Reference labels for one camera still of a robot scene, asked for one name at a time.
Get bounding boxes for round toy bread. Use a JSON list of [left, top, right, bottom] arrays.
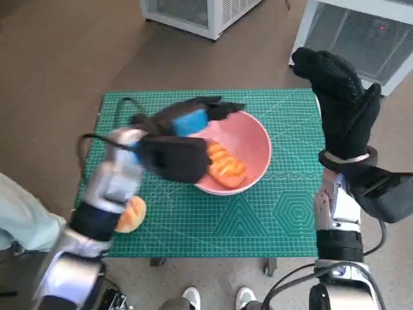
[[114, 195, 148, 233]]

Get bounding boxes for white shoe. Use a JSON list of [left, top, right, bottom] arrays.
[[236, 287, 257, 310], [181, 286, 201, 310]]

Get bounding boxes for black floor device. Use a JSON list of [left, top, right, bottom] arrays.
[[101, 285, 128, 310]]

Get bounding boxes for large white mesh cabinet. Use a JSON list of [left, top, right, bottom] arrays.
[[292, 0, 413, 97]]

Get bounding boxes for low white mesh cabinet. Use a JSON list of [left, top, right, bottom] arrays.
[[139, 0, 262, 41]]

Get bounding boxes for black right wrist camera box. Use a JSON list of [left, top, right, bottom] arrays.
[[347, 166, 413, 224]]

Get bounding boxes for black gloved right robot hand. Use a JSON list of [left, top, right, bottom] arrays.
[[290, 46, 382, 161]]

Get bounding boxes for pink bowl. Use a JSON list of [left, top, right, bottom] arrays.
[[193, 109, 272, 196]]

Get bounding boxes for oblong toy bread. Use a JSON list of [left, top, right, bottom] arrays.
[[206, 141, 247, 190]]

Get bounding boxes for green cutting mat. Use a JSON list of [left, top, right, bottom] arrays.
[[76, 88, 325, 259]]

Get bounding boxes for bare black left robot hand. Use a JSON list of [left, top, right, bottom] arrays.
[[147, 96, 246, 138]]

